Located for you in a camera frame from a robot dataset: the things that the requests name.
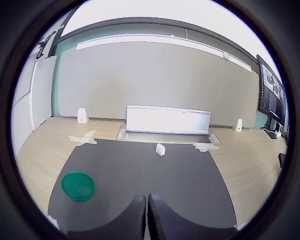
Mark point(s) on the small white plastic terminal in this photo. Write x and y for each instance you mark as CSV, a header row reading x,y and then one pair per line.
x,y
160,150

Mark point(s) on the round green lid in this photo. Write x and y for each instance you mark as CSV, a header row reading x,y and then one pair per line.
x,y
77,185

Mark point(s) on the dark grey mat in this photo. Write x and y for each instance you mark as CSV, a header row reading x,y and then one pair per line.
x,y
145,172

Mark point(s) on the white tape cross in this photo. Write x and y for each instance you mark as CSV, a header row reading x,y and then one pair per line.
x,y
83,140
205,147
53,221

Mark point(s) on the small white partition foot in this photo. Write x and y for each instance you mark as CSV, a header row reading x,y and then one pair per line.
x,y
238,125
82,115

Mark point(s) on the small black box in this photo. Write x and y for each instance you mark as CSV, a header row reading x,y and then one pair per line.
x,y
282,160

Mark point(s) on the grey partition panel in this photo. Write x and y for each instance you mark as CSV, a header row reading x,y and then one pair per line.
x,y
152,80

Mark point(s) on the white cabinet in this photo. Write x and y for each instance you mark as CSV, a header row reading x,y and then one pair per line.
x,y
42,95

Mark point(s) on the black computer screen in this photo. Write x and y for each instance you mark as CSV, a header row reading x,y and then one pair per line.
x,y
272,100

